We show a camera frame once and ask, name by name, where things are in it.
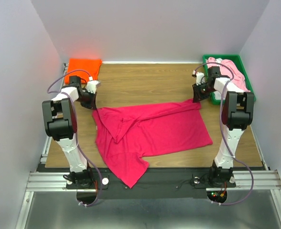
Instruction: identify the magenta t-shirt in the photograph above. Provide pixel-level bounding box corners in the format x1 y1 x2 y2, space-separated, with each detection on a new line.
92 99 213 188

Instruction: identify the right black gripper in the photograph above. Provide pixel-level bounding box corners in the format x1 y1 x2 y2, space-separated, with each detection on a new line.
192 81 216 103

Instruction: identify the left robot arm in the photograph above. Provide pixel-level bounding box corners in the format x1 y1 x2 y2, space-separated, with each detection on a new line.
42 75 100 188

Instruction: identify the pink t-shirt in bin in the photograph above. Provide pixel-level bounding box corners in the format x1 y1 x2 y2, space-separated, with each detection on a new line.
206 57 249 92

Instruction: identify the aluminium frame rail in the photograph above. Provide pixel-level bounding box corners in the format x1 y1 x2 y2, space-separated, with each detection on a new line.
26 170 281 192

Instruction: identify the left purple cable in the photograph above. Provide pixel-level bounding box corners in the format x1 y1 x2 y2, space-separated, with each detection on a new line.
46 69 103 208

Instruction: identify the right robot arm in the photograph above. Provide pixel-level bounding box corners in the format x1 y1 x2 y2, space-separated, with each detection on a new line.
192 63 255 186

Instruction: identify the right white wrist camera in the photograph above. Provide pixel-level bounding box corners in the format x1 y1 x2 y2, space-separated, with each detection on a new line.
192 71 205 85

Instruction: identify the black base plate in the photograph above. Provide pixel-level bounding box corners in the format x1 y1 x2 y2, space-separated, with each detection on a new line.
44 168 221 200

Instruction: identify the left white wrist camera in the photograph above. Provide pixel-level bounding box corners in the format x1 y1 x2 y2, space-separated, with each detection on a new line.
86 80 101 94

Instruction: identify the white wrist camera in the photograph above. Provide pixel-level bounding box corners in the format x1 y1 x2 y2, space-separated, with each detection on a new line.
192 71 205 85
86 80 101 94

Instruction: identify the white garment in bin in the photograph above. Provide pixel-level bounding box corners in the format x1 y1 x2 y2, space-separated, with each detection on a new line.
215 58 224 66

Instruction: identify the green plastic bin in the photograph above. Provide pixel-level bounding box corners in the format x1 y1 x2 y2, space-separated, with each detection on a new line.
202 54 253 92

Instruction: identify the folded orange t-shirt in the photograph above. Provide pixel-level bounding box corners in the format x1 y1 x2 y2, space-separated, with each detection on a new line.
64 58 102 84

